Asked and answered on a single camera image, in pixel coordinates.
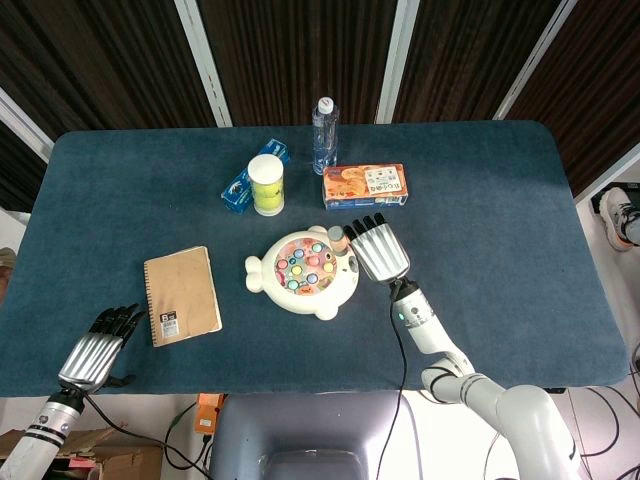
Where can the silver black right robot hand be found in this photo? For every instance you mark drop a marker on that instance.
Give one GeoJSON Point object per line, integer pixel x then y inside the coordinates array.
{"type": "Point", "coordinates": [381, 250]}

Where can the brown spiral notebook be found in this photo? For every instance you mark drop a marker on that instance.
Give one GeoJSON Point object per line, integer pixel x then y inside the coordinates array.
{"type": "Point", "coordinates": [182, 295]}

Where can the orange device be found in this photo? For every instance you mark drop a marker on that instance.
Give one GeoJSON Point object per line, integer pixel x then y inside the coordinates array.
{"type": "Point", "coordinates": [206, 415]}

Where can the yellow tennis ball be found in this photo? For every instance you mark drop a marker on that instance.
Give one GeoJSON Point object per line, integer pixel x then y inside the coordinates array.
{"type": "Point", "coordinates": [268, 204]}
{"type": "Point", "coordinates": [267, 189]}

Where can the orange blue cookie box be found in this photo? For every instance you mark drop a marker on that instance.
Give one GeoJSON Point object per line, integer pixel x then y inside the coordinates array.
{"type": "Point", "coordinates": [362, 187]}

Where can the white orange shoe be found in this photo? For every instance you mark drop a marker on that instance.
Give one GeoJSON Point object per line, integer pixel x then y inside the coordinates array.
{"type": "Point", "coordinates": [617, 215]}

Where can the white frame post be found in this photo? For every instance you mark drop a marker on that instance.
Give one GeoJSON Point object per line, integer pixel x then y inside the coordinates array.
{"type": "Point", "coordinates": [397, 60]}
{"type": "Point", "coordinates": [202, 60]}
{"type": "Point", "coordinates": [535, 55]}

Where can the blue table cloth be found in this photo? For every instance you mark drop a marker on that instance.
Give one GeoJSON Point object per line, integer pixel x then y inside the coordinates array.
{"type": "Point", "coordinates": [500, 250]}

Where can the white whack-a-mole toy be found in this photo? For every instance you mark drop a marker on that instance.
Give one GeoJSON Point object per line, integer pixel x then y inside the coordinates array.
{"type": "Point", "coordinates": [300, 295]}

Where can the blue Oreo box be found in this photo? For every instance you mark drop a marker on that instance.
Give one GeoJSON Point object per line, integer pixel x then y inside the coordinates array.
{"type": "Point", "coordinates": [236, 194]}

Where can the clear tennis ball tube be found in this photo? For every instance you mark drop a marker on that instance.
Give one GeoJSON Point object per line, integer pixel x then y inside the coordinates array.
{"type": "Point", "coordinates": [266, 172]}

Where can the grey robot torso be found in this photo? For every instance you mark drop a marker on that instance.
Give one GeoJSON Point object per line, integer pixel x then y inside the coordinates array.
{"type": "Point", "coordinates": [310, 430]}

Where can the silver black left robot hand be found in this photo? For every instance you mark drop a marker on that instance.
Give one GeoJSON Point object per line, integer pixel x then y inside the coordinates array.
{"type": "Point", "coordinates": [92, 352]}

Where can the pink grey toy hammer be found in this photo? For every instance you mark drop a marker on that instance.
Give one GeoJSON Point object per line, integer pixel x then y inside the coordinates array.
{"type": "Point", "coordinates": [339, 242]}

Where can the clear water bottle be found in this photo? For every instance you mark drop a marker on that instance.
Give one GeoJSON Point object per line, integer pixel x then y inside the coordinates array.
{"type": "Point", "coordinates": [325, 140]}

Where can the brown cardboard box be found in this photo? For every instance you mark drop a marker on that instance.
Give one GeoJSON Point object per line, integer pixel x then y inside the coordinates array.
{"type": "Point", "coordinates": [115, 460]}

